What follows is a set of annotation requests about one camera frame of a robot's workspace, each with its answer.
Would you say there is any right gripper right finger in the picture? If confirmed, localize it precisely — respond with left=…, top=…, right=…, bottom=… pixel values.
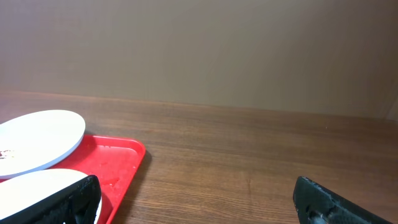
left=293, top=176, right=391, bottom=224

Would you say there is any red plastic tray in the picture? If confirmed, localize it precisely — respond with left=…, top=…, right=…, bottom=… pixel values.
left=0, top=134, right=147, bottom=224

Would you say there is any white plate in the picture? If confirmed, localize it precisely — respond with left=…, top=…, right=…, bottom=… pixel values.
left=1, top=169, right=102, bottom=224
left=1, top=110, right=86, bottom=179

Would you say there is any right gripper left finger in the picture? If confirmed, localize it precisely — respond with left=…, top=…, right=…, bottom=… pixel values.
left=1, top=175, right=101, bottom=224

